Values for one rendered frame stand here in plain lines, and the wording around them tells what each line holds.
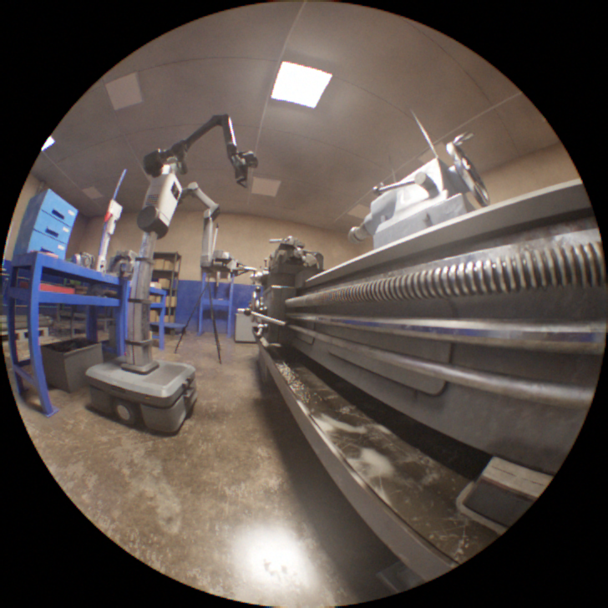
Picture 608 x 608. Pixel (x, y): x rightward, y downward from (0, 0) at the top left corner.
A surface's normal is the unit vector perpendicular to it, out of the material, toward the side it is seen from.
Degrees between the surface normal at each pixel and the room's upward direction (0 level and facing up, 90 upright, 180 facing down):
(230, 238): 90
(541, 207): 90
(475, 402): 90
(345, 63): 180
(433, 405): 90
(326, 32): 180
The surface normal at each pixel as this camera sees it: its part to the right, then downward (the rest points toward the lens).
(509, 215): -0.95, -0.07
